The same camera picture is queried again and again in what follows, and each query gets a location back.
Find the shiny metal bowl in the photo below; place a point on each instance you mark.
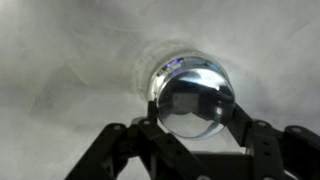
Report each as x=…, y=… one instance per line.
x=196, y=103

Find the silver candle tin body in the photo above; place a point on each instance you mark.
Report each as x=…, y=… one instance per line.
x=160, y=72

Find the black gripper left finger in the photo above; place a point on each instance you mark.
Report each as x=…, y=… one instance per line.
x=156, y=150

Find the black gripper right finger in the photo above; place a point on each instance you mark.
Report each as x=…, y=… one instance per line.
x=280, y=150

